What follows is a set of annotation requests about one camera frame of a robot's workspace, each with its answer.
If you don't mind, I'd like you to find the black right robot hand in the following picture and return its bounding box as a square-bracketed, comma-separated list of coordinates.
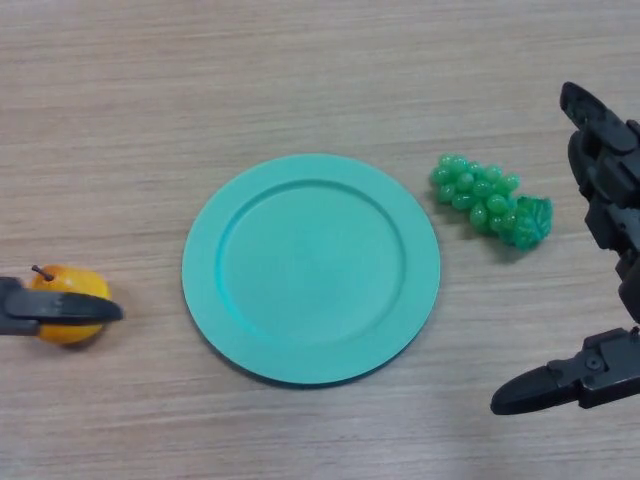
[489, 81, 640, 417]

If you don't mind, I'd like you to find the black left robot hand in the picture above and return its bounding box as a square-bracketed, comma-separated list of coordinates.
[0, 277, 125, 339]

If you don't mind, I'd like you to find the green grape bunch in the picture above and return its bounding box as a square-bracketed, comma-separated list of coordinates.
[429, 152, 555, 251]

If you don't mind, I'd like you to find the yellow pear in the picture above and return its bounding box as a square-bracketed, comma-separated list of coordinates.
[27, 263, 112, 346]

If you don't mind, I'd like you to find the green round plate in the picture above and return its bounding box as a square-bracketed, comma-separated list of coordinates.
[181, 153, 442, 389]

